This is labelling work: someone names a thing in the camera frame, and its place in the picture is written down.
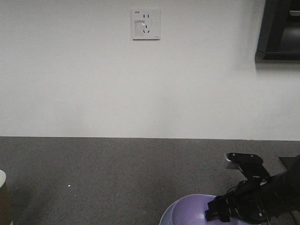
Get black induction cooktop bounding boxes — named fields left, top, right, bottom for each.
left=279, top=155, right=300, bottom=174

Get black range hood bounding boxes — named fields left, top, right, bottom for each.
left=255, top=0, right=300, bottom=61

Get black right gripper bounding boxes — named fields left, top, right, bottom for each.
left=205, top=153, right=300, bottom=223

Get white wall socket right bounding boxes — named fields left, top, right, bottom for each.
left=131, top=8, right=161, bottom=40

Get light blue plastic plate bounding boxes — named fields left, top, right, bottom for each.
left=159, top=205, right=173, bottom=225

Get brown paper cup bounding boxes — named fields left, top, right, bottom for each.
left=0, top=170, right=14, bottom=225

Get purple plastic bowl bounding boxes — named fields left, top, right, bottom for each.
left=167, top=193, right=249, bottom=225

